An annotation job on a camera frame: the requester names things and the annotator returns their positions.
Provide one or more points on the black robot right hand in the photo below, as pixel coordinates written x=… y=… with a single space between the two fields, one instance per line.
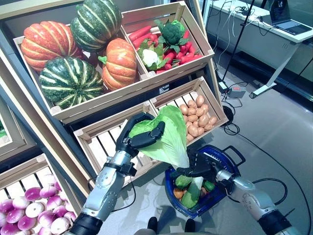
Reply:
x=205 y=169

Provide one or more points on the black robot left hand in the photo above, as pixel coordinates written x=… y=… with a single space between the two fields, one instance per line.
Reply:
x=144 y=140

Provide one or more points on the green white napa cabbage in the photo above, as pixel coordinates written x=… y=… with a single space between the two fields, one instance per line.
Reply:
x=183 y=181
x=171 y=137
x=192 y=194

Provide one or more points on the blue plastic shopping basket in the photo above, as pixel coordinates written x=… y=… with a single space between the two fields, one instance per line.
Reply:
x=215 y=198

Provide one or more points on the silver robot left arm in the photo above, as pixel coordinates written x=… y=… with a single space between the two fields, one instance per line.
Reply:
x=107 y=186

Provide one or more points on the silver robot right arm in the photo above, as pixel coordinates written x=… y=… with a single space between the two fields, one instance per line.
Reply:
x=247 y=195

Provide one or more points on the green bell pepper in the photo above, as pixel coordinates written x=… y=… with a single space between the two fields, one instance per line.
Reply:
x=209 y=186

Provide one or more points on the orange fruit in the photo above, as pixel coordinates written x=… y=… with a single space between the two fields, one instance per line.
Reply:
x=178 y=193

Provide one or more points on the brown potato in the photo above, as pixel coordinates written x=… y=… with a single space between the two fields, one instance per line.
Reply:
x=203 y=120
x=212 y=120
x=192 y=118
x=184 y=109
x=193 y=131
x=199 y=112
x=199 y=100
x=192 y=111
x=192 y=104
x=205 y=109

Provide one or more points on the wooden slatted crate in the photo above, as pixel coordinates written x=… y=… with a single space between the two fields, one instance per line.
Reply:
x=100 y=144
x=212 y=98
x=195 y=27
x=14 y=147
x=19 y=171
x=102 y=101

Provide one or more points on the small grey shelf label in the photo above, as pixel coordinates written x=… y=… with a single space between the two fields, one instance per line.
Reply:
x=163 y=88

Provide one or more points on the grey robot right leg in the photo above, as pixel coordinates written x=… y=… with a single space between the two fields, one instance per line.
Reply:
x=190 y=225

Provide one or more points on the red carrot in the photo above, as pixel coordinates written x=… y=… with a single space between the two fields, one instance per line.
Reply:
x=163 y=68
x=186 y=34
x=139 y=33
x=190 y=59
x=144 y=40
x=170 y=56

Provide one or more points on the small orange pumpkin green stem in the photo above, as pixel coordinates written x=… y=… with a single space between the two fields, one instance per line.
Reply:
x=119 y=63

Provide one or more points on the grey box red button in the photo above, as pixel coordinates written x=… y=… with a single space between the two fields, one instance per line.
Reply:
x=237 y=92

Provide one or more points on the white cauliflower with leaves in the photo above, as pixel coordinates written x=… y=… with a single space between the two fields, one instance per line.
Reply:
x=149 y=56

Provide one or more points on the black power adapter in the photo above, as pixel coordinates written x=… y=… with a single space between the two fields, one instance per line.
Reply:
x=223 y=85

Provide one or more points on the large green striped pumpkin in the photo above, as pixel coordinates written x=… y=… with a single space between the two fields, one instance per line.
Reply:
x=71 y=83

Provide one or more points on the purple white turnip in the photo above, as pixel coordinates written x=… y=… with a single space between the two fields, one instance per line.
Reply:
x=54 y=202
x=20 y=202
x=46 y=219
x=60 y=210
x=47 y=191
x=35 y=209
x=49 y=178
x=15 y=215
x=27 y=222
x=6 y=205
x=33 y=193

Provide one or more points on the wooden vegetable display rack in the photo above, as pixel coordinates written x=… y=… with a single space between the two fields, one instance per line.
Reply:
x=36 y=122

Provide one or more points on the dark green broccoli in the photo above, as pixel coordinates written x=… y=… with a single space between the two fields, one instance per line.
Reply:
x=171 y=34

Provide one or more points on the light green vegetable head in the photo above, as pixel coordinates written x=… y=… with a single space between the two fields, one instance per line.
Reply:
x=179 y=25

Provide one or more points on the white standing desk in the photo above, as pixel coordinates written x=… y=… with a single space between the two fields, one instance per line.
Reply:
x=281 y=63

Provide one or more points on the black tripod pole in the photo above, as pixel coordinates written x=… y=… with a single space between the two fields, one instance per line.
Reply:
x=239 y=36

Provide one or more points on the large orange striped pumpkin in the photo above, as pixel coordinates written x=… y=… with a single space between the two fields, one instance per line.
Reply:
x=46 y=44

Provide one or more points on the grey laptop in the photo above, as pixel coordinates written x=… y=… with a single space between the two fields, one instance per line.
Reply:
x=291 y=25

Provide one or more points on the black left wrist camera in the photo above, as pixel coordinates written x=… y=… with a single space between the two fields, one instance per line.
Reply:
x=127 y=169

